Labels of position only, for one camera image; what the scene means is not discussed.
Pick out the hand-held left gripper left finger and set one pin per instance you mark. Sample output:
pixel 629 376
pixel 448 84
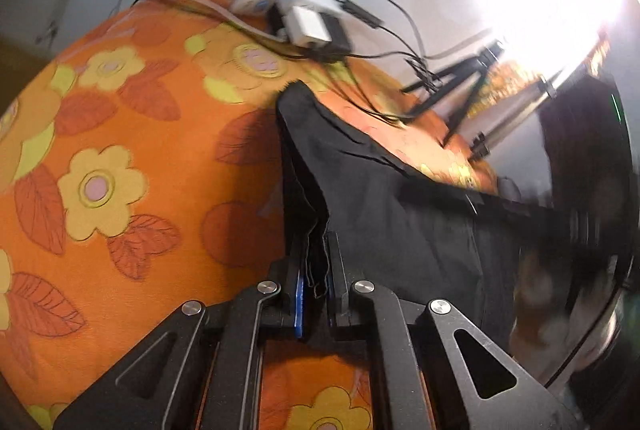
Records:
pixel 299 305

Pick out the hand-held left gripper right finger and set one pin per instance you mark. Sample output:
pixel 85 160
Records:
pixel 336 290

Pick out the black pants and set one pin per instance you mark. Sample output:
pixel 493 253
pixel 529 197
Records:
pixel 400 220

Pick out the tall black tripod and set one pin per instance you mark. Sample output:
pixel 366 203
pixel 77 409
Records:
pixel 515 115

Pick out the yellow floral cloth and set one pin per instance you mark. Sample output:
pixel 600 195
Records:
pixel 505 80

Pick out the small black tripod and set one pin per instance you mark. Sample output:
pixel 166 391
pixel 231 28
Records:
pixel 482 60

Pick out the orange floral bed sheet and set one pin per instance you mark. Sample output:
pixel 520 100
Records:
pixel 150 135

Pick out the black power adapter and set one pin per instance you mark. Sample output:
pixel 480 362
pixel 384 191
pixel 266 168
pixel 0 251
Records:
pixel 336 35

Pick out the white charger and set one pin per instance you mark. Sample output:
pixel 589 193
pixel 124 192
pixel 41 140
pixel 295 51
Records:
pixel 307 25

